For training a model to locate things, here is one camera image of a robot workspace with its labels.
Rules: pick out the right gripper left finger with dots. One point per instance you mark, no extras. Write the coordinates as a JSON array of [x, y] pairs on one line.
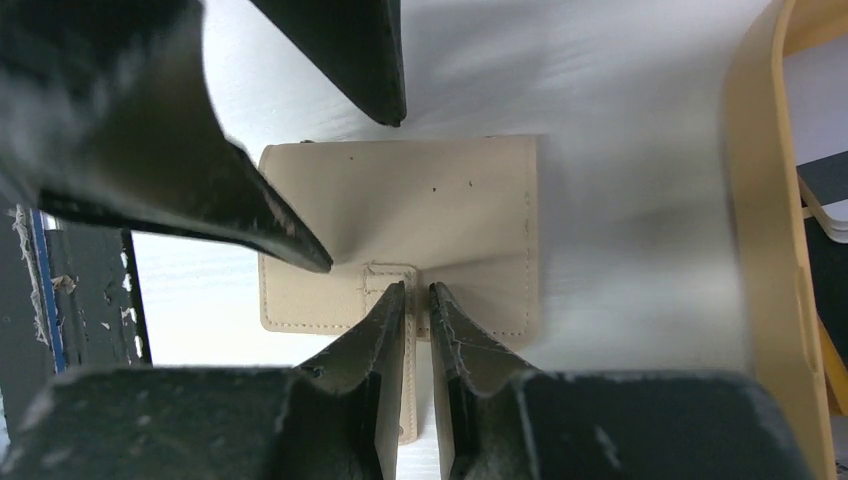
[[334, 416]]

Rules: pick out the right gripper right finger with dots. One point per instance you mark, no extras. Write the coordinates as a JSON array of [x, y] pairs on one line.
[[499, 417]]

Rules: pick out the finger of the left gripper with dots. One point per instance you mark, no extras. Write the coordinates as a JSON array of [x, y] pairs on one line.
[[356, 44], [106, 119]]

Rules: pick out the oval wooden card tray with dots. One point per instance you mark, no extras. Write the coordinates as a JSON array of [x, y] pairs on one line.
[[790, 353]]

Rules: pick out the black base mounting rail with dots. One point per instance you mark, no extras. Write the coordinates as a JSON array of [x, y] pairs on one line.
[[69, 297]]

